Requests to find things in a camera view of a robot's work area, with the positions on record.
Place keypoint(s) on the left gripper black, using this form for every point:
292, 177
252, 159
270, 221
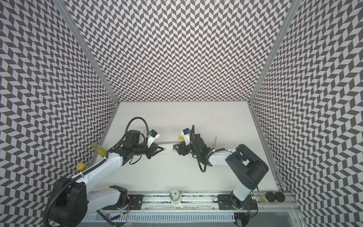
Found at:
153, 148

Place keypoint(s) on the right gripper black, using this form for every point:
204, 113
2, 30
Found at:
185, 147

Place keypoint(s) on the white remote control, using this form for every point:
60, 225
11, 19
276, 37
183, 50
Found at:
168, 147

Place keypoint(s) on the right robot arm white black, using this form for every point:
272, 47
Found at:
245, 164

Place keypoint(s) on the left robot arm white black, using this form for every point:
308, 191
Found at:
73, 198

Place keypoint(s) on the red jar yellow lid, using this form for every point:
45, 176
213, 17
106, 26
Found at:
81, 167

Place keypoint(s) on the black round cap inner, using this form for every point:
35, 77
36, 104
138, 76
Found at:
270, 196

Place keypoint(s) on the black round cap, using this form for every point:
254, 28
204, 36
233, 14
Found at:
280, 197
270, 196

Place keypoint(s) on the black round cap outer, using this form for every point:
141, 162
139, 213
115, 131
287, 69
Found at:
280, 197

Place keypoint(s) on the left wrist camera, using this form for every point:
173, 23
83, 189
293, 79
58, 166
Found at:
152, 136

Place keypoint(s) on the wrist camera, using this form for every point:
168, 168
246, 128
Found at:
186, 134
152, 136

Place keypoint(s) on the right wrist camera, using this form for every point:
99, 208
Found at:
186, 134

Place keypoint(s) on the white green cylinder on rail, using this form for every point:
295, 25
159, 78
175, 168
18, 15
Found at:
175, 196

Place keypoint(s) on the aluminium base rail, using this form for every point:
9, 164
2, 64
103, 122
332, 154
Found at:
191, 201

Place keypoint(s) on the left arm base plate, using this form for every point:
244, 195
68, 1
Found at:
133, 202

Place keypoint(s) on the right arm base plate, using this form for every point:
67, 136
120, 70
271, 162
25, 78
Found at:
226, 202

